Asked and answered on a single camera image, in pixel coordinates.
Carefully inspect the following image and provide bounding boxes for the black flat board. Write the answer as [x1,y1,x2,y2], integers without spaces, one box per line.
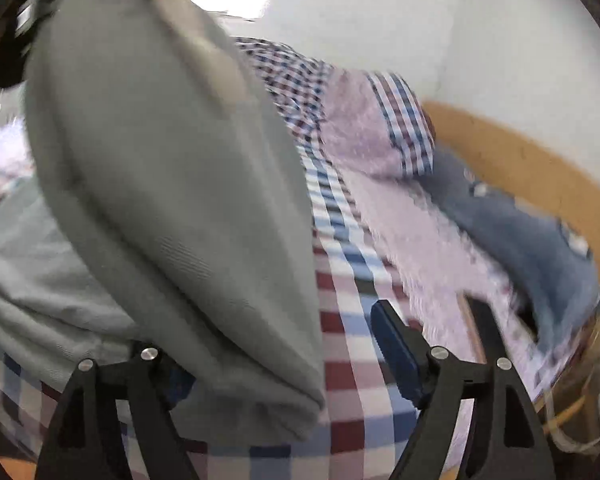
[465,296,513,361]

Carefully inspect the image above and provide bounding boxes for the grey sweatshirt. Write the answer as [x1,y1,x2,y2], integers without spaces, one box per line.
[0,0,328,448]

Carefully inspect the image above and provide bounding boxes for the blue plush blanket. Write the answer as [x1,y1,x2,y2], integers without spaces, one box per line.
[425,145,600,356]

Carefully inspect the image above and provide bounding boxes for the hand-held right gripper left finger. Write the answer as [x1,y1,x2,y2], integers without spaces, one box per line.
[35,346,201,480]

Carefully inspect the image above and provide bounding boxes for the checked pink quilt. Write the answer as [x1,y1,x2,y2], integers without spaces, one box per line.
[232,35,438,181]

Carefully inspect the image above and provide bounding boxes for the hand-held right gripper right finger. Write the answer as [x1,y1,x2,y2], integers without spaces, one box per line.
[370,300,556,480]

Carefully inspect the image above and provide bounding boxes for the checked pink bed sheet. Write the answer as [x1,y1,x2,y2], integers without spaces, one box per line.
[0,120,600,480]

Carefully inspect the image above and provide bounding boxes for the white cable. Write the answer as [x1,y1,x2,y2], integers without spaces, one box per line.
[545,390,600,457]

